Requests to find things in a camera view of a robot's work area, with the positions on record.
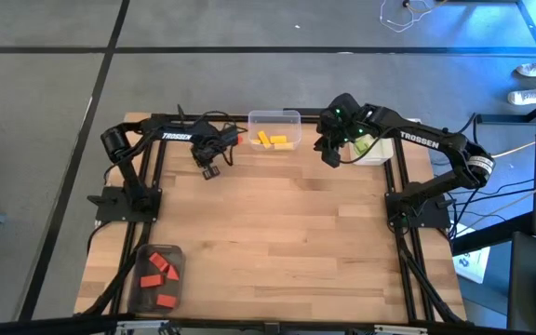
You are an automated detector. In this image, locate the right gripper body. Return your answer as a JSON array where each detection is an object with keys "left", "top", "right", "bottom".
[{"left": 314, "top": 92, "right": 367, "bottom": 169}]

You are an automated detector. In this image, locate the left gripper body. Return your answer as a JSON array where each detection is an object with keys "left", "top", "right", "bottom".
[{"left": 188, "top": 121, "right": 240, "bottom": 181}]

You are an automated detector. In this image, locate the green arch block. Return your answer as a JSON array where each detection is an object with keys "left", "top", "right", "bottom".
[{"left": 354, "top": 134, "right": 371, "bottom": 157}]

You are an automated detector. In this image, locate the clear plastic bin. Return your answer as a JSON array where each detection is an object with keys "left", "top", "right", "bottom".
[{"left": 248, "top": 109, "right": 303, "bottom": 152}]

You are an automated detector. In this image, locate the white plastic bin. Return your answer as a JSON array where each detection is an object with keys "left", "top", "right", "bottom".
[{"left": 349, "top": 134, "right": 395, "bottom": 168}]

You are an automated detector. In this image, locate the dark smoky plastic bin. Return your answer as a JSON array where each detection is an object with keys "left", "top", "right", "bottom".
[{"left": 127, "top": 244, "right": 186, "bottom": 314}]

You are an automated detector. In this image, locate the black metal beam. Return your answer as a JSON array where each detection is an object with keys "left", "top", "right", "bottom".
[{"left": 450, "top": 211, "right": 535, "bottom": 257}]

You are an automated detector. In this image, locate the white paper sheet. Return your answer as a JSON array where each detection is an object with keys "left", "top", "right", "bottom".
[{"left": 452, "top": 245, "right": 491, "bottom": 285}]

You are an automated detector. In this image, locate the black aluminium table frame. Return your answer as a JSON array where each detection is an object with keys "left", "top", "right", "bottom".
[{"left": 109, "top": 105, "right": 467, "bottom": 327}]

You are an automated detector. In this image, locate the thin white floor cable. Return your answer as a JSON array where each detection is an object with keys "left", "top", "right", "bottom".
[{"left": 379, "top": 0, "right": 436, "bottom": 34}]

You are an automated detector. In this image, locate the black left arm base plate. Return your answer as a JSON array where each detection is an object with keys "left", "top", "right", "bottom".
[{"left": 94, "top": 185, "right": 162, "bottom": 223}]

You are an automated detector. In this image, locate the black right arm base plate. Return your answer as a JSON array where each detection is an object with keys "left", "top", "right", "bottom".
[{"left": 385, "top": 190, "right": 450, "bottom": 229}]

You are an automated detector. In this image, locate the black desk frame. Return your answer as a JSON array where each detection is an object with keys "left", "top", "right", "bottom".
[{"left": 475, "top": 83, "right": 536, "bottom": 126}]

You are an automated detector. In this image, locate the black cable bundle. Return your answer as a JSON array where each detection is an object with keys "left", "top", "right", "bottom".
[
  {"left": 79, "top": 221, "right": 151, "bottom": 317},
  {"left": 395, "top": 227, "right": 464, "bottom": 325}
]

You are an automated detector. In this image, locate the yellow extension cable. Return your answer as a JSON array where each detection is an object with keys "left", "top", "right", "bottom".
[{"left": 490, "top": 141, "right": 536, "bottom": 159}]

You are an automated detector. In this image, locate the black camera rig crossbar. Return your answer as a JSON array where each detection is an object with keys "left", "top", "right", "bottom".
[{"left": 0, "top": 314, "right": 536, "bottom": 335}]

